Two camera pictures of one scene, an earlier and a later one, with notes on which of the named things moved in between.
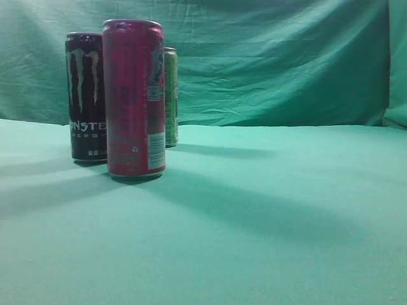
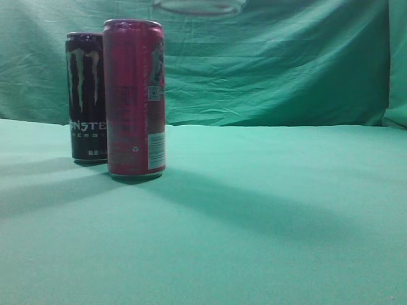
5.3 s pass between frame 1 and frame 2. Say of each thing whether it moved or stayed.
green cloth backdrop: stayed
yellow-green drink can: moved
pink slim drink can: stayed
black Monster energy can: stayed
